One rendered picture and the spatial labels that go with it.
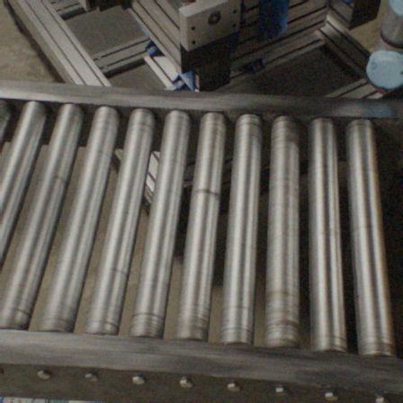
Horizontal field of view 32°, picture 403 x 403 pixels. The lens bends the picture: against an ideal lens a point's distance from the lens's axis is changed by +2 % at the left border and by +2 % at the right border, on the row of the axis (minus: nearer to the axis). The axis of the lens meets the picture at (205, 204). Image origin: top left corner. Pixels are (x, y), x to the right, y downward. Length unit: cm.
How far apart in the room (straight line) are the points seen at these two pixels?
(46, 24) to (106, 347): 159
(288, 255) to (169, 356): 24
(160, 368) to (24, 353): 19
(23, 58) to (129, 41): 51
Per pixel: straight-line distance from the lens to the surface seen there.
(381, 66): 126
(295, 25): 190
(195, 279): 102
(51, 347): 100
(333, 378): 96
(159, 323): 100
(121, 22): 241
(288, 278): 103
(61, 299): 103
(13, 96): 132
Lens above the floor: 167
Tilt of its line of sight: 53 degrees down
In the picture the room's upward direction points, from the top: 1 degrees counter-clockwise
